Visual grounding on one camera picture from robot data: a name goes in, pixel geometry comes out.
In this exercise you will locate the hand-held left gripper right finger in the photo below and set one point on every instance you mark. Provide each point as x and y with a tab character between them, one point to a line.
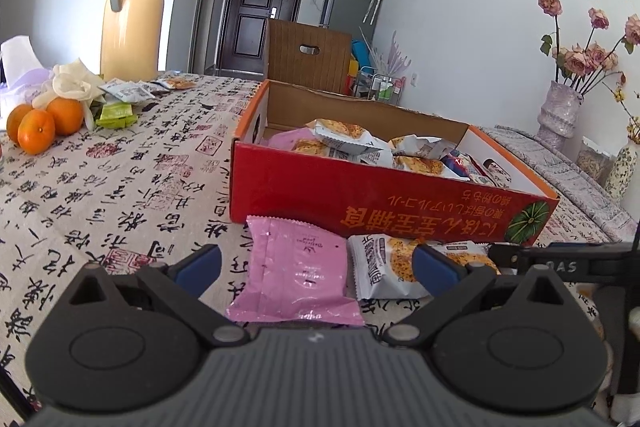
437	269

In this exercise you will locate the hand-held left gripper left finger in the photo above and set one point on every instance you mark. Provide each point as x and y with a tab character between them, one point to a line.
197	269

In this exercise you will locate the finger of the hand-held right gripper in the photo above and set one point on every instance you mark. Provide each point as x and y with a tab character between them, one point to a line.
507	254

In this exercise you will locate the red cardboard box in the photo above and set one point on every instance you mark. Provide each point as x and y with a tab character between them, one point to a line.
390	212

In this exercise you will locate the white red snack packet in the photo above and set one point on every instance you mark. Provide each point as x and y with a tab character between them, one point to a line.
492	172

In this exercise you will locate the pink snack packet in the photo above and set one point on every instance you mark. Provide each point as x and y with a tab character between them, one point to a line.
295	277
280	139

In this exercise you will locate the red blue snack packet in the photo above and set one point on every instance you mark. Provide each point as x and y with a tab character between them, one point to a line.
459	164

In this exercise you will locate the floral pattern vase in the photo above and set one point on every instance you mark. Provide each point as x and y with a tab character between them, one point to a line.
622	174

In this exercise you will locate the clear storage jar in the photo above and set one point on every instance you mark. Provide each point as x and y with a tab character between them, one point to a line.
594	162

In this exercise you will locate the yellow flower branch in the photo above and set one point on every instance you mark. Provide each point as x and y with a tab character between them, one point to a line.
634	127

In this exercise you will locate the pale pink vase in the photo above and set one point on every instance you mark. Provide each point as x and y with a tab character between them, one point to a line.
560	117

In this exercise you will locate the small green snack packet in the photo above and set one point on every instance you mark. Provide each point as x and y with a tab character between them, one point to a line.
116	116

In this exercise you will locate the small orange cracker packet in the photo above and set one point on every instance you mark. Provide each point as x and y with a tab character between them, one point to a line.
177	83

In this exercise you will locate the small white packet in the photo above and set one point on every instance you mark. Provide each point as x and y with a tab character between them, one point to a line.
127	91

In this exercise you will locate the orange fruit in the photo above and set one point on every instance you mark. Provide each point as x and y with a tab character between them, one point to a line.
66	116
36	133
15	122

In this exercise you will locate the dried rose bouquet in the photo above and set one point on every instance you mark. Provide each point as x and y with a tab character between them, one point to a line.
580	59

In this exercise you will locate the pale feather decoration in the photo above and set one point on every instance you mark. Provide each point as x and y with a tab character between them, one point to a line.
395	54

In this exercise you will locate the wooden chair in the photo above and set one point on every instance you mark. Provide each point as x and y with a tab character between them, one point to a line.
300	67

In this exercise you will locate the blue plastic dustpan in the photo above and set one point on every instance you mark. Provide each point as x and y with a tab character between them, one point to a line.
361	53

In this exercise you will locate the dark brown entrance door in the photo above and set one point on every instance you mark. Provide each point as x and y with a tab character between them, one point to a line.
255	32

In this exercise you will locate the yellow thermos jug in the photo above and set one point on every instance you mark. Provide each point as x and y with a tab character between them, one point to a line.
132	27

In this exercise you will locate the purple tissue pack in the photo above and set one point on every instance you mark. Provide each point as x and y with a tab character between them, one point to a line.
20	72

